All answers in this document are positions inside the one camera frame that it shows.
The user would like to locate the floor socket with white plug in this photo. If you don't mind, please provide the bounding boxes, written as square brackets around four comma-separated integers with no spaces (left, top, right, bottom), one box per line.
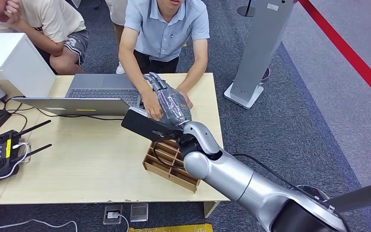
[102,204,124,225]

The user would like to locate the grey laptop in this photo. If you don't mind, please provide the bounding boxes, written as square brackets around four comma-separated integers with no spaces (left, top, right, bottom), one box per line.
[13,74,143,116]

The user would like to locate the white floor cable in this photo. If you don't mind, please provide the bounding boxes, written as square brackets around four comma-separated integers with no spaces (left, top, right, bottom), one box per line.
[0,218,78,232]

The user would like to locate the chrome stanchion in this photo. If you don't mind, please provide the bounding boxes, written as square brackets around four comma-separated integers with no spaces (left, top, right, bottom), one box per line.
[296,179,371,214]

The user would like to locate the black stanchion base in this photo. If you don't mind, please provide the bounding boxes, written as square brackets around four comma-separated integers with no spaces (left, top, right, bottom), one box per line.
[236,0,257,18]

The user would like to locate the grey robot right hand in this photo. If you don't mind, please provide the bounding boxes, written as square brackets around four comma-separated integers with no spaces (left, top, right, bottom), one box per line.
[143,72,193,127]

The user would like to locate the person's left hand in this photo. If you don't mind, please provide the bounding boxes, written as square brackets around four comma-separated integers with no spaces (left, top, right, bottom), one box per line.
[176,88,194,110]
[4,0,22,25]

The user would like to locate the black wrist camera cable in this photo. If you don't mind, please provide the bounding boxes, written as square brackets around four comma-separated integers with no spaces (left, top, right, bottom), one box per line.
[152,141,186,170]

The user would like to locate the grey kiosk stand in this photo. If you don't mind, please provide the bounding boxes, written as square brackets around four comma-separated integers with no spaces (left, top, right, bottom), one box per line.
[224,0,297,110]

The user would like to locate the white controller cable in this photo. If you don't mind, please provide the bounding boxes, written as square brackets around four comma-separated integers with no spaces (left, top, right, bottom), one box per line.
[0,142,32,180]

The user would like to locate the brown slotted card holder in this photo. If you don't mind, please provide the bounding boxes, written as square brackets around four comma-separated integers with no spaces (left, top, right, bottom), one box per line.
[142,139,201,193]

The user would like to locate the red barrier strip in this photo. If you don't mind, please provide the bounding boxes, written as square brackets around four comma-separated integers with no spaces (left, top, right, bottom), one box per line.
[297,0,371,111]

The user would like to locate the yellow sheet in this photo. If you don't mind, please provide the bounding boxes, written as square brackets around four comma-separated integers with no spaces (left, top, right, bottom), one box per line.
[128,223,214,232]

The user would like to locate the person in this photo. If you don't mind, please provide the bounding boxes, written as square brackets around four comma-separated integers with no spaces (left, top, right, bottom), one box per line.
[118,0,211,122]
[104,0,128,75]
[0,0,90,76]

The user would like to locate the round dark stand base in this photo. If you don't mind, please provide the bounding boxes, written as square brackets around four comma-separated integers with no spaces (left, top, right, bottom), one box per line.
[260,68,271,85]

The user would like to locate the white box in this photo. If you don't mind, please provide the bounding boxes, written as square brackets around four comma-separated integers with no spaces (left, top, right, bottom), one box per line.
[0,33,57,98]

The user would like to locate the white socket cable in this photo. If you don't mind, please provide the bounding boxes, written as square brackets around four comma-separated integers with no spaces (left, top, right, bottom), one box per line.
[117,214,130,232]

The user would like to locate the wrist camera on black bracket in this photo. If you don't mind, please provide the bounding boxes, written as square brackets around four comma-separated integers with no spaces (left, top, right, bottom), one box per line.
[121,106,185,143]

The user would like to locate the person's right hand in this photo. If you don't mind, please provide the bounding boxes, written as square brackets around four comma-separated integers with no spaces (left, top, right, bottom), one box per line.
[141,88,164,122]

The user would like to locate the black laptop cable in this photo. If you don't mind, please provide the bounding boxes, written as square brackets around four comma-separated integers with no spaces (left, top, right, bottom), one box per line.
[35,107,124,122]

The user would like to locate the grey floor socket plate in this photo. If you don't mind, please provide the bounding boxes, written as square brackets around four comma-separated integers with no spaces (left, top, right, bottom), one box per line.
[130,203,149,223]

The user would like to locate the black remote controller with antennas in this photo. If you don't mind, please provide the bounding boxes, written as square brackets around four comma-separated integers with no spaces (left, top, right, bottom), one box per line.
[0,120,53,189]

